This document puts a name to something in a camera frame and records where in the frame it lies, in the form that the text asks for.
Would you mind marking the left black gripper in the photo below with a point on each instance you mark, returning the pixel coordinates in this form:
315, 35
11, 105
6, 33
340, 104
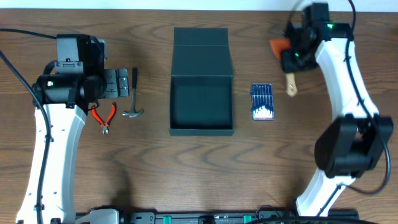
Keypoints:
110, 83

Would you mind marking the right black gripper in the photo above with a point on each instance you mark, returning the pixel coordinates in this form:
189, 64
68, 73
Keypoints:
288, 66

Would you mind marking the orange scraper wooden handle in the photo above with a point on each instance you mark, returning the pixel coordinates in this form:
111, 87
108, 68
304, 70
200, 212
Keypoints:
277, 46

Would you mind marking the small black handled hammer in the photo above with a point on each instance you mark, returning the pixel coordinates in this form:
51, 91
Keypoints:
133, 113

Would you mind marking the blue precision screwdriver set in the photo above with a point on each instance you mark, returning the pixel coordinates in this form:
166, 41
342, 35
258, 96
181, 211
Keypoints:
262, 102

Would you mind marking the dark green flip-lid box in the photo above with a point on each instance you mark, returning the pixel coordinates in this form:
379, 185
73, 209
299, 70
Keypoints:
201, 88

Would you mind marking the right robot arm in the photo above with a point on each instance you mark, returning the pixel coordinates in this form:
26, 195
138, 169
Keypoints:
358, 135

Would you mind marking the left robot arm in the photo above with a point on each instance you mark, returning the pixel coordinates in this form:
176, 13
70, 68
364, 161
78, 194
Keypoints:
69, 88

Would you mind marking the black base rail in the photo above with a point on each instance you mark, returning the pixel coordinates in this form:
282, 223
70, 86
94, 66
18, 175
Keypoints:
265, 214

